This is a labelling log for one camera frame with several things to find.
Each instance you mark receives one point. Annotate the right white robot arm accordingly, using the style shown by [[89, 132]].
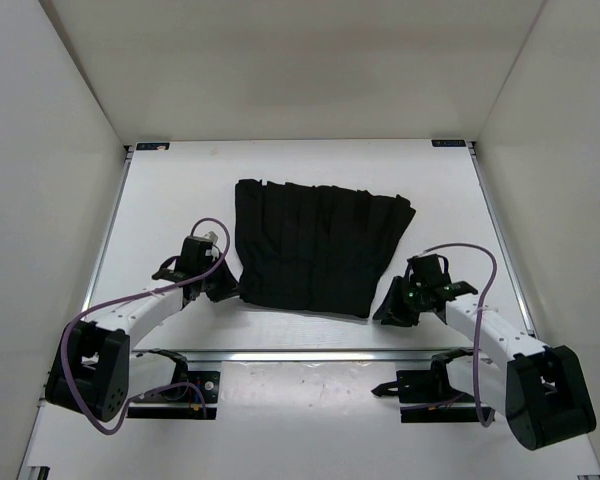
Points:
[[540, 390]]

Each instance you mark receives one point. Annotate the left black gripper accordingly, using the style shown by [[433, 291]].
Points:
[[229, 288]]

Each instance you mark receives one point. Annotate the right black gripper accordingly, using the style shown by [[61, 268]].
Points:
[[391, 312]]

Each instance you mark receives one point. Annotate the blue corner label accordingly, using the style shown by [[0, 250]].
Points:
[[448, 143], [152, 146]]

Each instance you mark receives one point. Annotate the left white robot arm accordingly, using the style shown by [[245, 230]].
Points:
[[97, 371]]

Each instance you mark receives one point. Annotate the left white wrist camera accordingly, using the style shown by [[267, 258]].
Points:
[[214, 252]]

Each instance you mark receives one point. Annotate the black pleated skirt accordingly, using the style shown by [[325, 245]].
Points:
[[318, 249]]

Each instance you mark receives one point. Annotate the left blue corner label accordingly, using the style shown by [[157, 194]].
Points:
[[152, 146]]

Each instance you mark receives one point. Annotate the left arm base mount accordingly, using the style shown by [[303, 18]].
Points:
[[167, 385]]

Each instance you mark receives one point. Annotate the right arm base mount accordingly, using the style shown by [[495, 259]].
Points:
[[444, 393]]

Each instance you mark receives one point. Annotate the right blue corner label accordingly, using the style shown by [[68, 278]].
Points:
[[448, 143]]

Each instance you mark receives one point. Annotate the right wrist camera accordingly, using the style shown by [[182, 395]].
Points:
[[415, 266]]

